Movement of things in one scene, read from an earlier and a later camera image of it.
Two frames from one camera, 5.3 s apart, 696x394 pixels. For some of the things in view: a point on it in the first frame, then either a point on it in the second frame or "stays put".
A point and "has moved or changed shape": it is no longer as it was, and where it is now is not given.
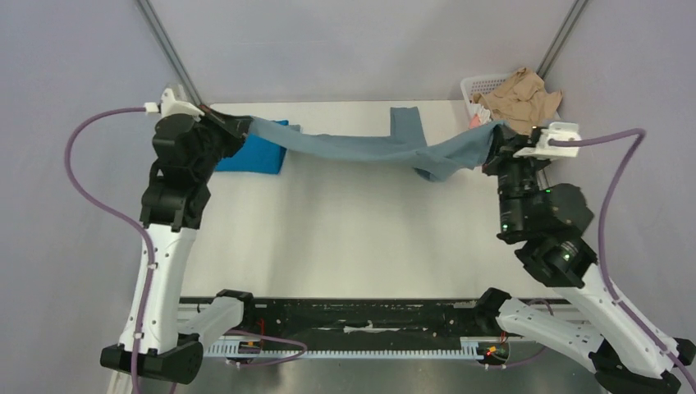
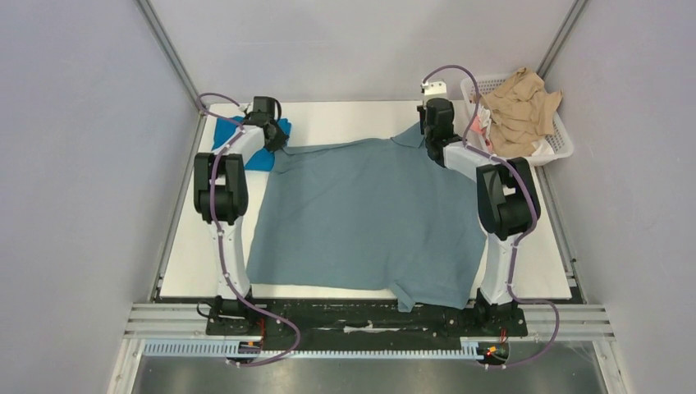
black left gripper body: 216,137 → 279,137
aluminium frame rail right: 561,38 stays put
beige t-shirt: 523,102 stays put
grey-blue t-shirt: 461,148 has moved or changed shape
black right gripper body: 501,150 → 431,144
